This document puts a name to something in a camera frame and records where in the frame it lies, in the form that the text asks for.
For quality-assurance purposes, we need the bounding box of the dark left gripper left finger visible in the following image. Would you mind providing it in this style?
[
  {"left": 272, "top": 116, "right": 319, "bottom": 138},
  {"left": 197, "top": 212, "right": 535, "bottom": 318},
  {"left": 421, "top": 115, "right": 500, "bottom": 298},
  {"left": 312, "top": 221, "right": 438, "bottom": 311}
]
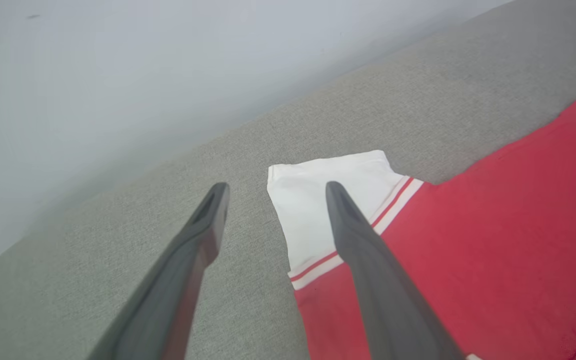
[{"left": 87, "top": 182, "right": 231, "bottom": 360}]

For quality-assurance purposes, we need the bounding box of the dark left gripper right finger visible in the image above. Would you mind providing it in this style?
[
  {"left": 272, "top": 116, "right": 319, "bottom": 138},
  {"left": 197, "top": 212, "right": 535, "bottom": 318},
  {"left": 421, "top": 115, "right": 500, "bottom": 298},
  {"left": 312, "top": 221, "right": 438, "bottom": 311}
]
[{"left": 325, "top": 180, "right": 467, "bottom": 360}]

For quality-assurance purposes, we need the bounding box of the red and white jersey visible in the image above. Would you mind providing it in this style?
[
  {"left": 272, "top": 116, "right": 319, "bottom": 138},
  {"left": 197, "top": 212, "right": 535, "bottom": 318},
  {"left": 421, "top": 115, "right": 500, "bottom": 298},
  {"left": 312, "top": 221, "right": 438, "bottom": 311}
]
[{"left": 267, "top": 93, "right": 576, "bottom": 360}]

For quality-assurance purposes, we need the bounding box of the grey fabric sofa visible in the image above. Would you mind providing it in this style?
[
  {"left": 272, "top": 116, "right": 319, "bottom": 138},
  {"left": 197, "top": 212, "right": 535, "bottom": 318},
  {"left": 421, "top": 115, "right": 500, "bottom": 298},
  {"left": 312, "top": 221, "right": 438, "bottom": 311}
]
[{"left": 0, "top": 0, "right": 576, "bottom": 360}]

